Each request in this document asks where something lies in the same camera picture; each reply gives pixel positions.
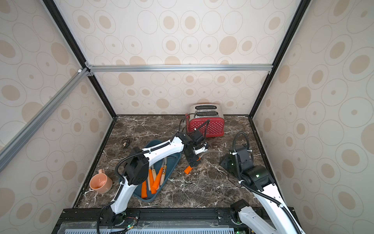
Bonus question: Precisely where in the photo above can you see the orange handle sickle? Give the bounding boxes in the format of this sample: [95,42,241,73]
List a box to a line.
[152,167,164,190]
[184,150,219,175]
[141,181,148,199]
[149,169,157,194]

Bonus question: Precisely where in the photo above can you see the wooden handle sickle labelled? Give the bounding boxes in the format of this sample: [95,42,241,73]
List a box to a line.
[159,158,167,186]

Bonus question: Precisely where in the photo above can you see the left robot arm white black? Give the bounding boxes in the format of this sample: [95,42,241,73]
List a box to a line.
[96,120,210,234]

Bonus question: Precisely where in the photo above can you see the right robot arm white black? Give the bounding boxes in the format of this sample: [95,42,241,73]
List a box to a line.
[220,131,304,234]

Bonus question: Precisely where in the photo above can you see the teal rectangular storage tray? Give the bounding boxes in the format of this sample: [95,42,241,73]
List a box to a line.
[132,152,182,202]

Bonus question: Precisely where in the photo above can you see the red polka dot toaster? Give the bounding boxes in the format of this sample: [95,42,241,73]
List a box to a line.
[186,103,225,137]

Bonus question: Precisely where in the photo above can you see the small black plug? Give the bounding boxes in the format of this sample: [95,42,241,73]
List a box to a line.
[122,139,131,149]

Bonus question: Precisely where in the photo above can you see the pink plastic cup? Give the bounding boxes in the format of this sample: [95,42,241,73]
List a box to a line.
[89,169,113,194]

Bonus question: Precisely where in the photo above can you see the horizontal aluminium bar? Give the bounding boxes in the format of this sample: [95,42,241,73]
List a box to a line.
[88,64,273,72]

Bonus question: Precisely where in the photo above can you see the left diagonal aluminium bar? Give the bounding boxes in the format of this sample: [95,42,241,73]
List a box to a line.
[1,68,88,171]

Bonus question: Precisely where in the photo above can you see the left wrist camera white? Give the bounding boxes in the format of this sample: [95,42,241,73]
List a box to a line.
[193,145,208,155]

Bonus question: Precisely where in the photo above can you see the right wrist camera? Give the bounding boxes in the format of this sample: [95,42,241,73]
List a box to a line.
[229,146,254,171]

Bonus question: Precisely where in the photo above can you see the black toaster power cord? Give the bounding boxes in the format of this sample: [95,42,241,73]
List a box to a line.
[179,113,193,141]

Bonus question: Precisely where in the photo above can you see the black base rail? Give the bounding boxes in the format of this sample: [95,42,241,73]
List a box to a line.
[52,208,254,234]

